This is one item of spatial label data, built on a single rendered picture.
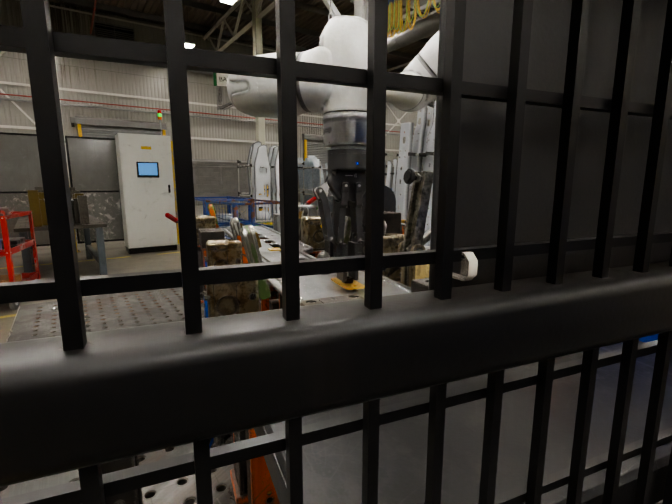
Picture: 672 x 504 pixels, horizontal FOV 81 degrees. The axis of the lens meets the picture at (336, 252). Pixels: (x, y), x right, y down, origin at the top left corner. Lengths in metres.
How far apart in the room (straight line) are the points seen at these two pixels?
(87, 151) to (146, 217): 1.58
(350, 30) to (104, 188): 7.75
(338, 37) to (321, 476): 0.62
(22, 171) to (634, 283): 8.28
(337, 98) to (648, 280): 0.57
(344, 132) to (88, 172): 7.73
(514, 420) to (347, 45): 0.58
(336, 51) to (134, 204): 6.95
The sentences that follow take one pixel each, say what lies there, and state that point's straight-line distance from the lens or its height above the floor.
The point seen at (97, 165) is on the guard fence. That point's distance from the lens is 8.31.
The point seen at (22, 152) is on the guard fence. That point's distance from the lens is 8.33.
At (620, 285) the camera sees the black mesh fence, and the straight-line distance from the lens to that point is 0.19.
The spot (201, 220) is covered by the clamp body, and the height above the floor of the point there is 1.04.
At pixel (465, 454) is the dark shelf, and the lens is 0.28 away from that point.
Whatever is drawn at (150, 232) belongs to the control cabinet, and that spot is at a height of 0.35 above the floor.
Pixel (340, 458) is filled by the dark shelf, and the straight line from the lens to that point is 0.27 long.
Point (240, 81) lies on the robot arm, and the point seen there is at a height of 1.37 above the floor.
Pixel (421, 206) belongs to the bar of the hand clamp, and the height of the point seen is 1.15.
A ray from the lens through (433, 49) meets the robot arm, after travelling 1.22.
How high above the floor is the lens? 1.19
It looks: 10 degrees down
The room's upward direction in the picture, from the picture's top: straight up
